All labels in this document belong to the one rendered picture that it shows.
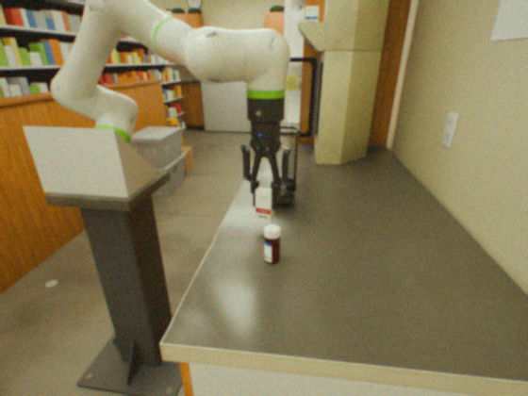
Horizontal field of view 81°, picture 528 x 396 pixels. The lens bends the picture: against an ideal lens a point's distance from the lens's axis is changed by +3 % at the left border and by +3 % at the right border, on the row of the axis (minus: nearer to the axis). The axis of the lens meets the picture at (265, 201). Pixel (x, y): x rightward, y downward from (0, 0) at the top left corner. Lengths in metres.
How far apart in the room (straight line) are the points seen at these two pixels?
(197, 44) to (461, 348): 0.72
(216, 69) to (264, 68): 0.11
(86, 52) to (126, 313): 1.05
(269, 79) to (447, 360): 0.62
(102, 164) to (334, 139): 0.94
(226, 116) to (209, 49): 5.88
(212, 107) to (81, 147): 5.49
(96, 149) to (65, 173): 0.17
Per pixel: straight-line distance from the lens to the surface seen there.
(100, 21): 1.09
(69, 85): 1.29
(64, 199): 1.29
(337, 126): 1.42
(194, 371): 0.63
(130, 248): 1.33
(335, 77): 1.39
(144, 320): 1.57
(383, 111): 1.83
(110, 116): 1.32
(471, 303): 0.76
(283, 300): 0.65
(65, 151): 1.24
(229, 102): 6.48
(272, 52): 0.72
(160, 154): 3.38
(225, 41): 0.68
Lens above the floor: 1.38
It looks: 25 degrees down
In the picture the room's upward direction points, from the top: straight up
